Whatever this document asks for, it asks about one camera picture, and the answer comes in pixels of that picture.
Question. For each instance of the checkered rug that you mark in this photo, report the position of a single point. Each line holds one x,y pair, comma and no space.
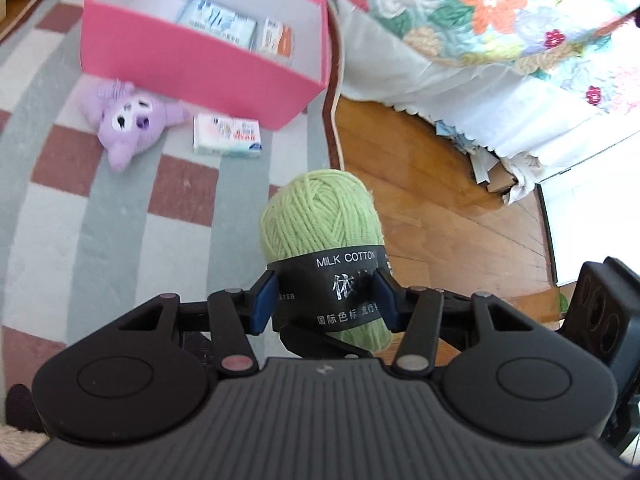
100,230

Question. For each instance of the pink cardboard box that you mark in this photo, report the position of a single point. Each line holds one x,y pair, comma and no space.
200,65

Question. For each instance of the purple plush toy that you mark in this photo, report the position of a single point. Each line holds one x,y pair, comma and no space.
130,125

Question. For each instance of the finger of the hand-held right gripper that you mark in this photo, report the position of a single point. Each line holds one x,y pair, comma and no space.
310,344

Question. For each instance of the floral quilt bed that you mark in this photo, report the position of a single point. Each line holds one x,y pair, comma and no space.
450,95

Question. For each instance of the white pink tissue pack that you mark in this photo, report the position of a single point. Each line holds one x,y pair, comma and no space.
225,135

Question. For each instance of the beige fluffy clothing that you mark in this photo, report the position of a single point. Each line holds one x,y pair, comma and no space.
20,440

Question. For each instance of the white board with black frame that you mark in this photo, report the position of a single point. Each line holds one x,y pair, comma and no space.
595,220

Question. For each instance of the blue wet wipes pack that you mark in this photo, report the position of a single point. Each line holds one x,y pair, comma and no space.
215,20

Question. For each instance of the dark cloth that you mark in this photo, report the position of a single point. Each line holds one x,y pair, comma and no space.
25,407

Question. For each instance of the floral quilt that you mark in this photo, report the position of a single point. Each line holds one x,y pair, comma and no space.
475,10

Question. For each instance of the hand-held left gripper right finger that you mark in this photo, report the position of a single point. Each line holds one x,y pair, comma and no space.
387,302

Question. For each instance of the green yarn ball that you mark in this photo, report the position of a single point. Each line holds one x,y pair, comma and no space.
320,215

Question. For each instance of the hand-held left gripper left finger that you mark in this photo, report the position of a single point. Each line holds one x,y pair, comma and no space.
264,305

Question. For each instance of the white orange packet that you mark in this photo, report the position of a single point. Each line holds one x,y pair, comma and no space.
275,37

